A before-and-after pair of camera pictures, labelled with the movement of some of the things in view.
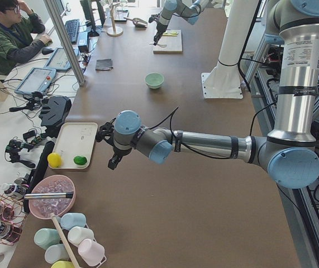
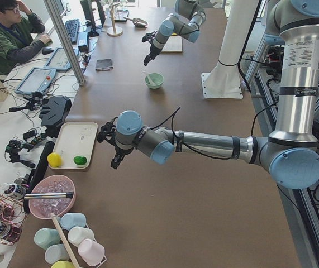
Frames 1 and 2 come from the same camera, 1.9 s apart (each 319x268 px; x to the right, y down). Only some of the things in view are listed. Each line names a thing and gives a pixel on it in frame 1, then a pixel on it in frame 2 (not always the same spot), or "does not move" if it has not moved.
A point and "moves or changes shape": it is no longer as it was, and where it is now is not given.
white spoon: [160, 44] moves or changes shape
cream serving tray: [76, 139] does not move
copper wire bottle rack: [3, 214] does not move
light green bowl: [154, 80] does not move
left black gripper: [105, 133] does not move
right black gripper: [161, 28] → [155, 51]
